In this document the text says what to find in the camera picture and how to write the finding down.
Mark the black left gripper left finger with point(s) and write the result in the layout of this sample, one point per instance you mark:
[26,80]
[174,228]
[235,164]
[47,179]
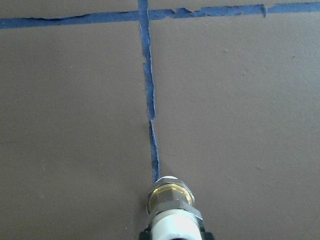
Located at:
[145,235]

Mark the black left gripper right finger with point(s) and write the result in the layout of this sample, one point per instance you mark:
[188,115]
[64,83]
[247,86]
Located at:
[207,236]

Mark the brown paper table cover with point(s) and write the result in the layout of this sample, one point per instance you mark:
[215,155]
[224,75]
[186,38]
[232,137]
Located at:
[99,99]

